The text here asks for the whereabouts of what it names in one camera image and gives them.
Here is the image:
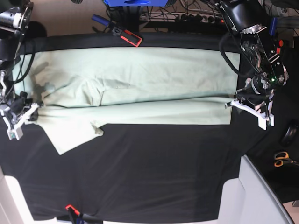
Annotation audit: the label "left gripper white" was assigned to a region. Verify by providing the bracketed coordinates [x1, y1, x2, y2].
[225, 94, 275, 130]

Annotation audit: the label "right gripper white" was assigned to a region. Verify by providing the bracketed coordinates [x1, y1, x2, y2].
[0, 102, 43, 140]

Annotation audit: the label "light green T-shirt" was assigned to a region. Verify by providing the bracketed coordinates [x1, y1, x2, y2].
[15, 47, 238, 154]

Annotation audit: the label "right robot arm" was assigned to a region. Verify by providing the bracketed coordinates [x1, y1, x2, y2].
[0, 0, 43, 140]

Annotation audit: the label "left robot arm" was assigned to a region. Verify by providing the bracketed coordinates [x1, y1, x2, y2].
[215, 0, 289, 130]

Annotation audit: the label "black computer mouse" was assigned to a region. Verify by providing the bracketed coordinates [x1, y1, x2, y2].
[281, 126, 299, 147]

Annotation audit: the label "red clamp right side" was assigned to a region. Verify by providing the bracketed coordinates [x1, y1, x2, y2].
[276, 40, 284, 55]

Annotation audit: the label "white bin left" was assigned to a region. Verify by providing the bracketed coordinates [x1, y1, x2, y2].
[0, 171, 57, 224]

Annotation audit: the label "red clamp bottom edge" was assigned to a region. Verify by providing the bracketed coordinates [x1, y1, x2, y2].
[64, 204, 103, 224]

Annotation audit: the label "black table cloth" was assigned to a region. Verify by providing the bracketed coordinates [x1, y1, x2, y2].
[0, 32, 299, 222]

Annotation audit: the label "blue box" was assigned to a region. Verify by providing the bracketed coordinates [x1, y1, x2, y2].
[103, 0, 176, 7]

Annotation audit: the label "orange handled scissors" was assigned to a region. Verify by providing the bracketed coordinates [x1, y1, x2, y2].
[273, 151, 299, 168]

